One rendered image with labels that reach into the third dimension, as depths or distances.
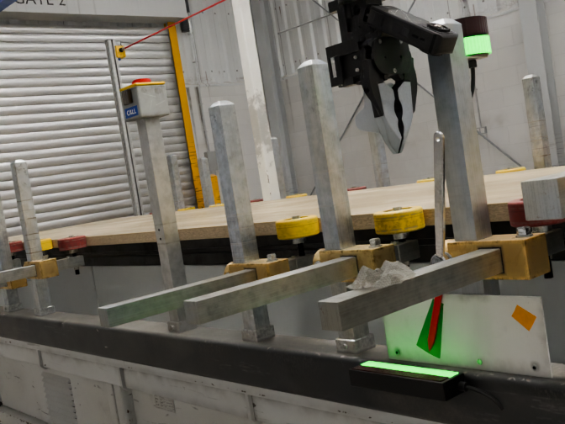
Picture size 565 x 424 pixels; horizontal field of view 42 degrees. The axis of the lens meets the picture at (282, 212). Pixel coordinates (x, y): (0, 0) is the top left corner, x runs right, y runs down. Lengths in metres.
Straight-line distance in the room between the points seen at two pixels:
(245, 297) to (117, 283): 1.31
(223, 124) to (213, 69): 9.71
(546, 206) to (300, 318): 1.07
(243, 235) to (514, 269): 0.56
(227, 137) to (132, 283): 0.93
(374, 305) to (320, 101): 0.45
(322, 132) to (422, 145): 8.70
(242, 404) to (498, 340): 0.66
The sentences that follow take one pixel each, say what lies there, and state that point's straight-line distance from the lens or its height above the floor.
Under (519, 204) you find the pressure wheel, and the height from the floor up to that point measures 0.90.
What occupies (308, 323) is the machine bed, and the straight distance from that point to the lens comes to 1.57.
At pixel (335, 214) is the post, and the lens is 1.13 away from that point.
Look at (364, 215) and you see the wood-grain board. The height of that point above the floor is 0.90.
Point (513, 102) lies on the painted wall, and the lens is 9.09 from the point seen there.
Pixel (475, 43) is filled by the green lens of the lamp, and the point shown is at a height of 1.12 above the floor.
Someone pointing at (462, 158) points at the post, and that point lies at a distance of 0.97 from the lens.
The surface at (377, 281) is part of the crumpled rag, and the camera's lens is 0.77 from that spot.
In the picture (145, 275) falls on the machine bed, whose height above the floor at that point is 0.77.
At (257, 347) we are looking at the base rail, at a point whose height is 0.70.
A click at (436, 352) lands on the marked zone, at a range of 1.05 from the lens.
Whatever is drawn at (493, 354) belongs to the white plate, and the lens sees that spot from 1.00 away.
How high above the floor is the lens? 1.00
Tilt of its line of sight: 3 degrees down
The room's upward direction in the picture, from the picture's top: 9 degrees counter-clockwise
